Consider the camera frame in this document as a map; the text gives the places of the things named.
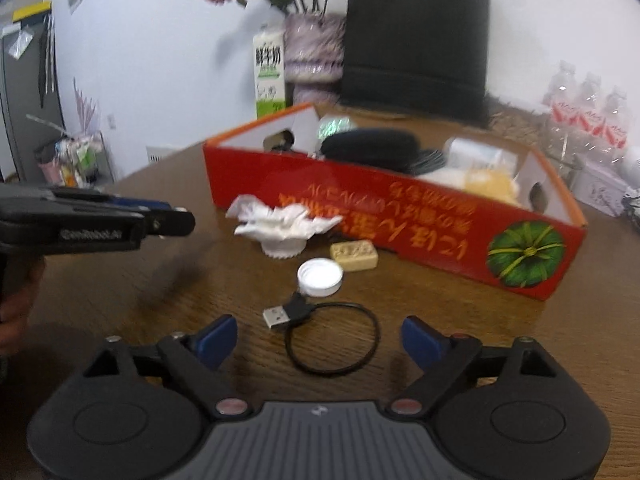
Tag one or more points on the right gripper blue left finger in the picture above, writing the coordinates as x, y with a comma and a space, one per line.
192, 367

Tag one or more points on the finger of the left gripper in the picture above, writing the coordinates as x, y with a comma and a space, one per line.
138, 203
172, 222

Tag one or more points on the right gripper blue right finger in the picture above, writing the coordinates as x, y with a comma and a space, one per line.
447, 364

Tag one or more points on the white tissue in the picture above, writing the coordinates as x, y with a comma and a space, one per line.
281, 232

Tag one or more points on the iridescent white rose ornament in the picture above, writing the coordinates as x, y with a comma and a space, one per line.
330, 125

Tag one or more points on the yellow white plush toy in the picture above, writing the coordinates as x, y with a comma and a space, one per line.
490, 183

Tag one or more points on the white cotton swab jar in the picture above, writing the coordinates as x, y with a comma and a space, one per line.
468, 154

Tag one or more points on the navy blue zip pouch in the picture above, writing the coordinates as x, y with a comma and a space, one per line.
383, 148

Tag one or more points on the person's left hand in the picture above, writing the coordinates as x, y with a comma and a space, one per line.
16, 310

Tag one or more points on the red cardboard pumpkin box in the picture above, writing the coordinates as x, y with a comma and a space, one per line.
525, 248

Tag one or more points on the white jar lid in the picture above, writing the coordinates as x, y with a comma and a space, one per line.
319, 277

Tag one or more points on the green white milk carton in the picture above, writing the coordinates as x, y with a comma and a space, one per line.
269, 82

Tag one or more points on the purple marbled vase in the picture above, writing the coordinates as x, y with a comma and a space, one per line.
314, 56

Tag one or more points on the white floral tin box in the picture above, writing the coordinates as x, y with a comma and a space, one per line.
600, 187

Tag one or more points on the clear container of pellets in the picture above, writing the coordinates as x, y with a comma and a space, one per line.
512, 120

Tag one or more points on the clear drinking glass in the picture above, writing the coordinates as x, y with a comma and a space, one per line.
561, 144

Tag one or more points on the white round speaker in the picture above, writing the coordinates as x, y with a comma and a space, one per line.
630, 166

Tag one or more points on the water bottle right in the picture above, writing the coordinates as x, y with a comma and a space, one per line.
613, 132

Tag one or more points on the water bottle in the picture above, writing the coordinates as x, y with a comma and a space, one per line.
613, 132
588, 119
560, 96

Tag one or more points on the water bottle left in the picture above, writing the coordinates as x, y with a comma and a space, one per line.
560, 96

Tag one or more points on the water bottle middle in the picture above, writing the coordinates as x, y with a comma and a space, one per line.
588, 119

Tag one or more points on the black paper shopping bag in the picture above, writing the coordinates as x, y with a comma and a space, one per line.
417, 56

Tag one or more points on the wire storage rack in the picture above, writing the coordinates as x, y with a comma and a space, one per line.
80, 162

